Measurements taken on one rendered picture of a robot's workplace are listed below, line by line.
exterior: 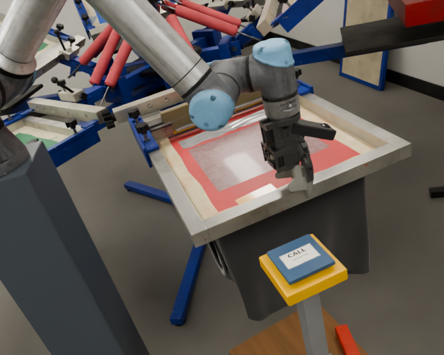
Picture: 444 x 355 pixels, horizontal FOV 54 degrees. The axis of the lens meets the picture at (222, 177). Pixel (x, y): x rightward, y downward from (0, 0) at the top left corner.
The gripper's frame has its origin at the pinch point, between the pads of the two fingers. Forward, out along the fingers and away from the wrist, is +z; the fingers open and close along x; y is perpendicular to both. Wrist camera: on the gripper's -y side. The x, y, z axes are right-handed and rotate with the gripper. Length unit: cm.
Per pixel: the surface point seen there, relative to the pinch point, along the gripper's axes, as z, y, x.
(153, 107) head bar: -3, 20, -80
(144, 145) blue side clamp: -2, 29, -51
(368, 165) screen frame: 0.1, -16.6, 1.7
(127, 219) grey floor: 98, 51, -175
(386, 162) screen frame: 1.5, -21.8, 1.7
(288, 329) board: 96, -1, -40
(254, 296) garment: 34.7, 17.2, -7.6
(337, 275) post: 3.3, 7.6, 25.5
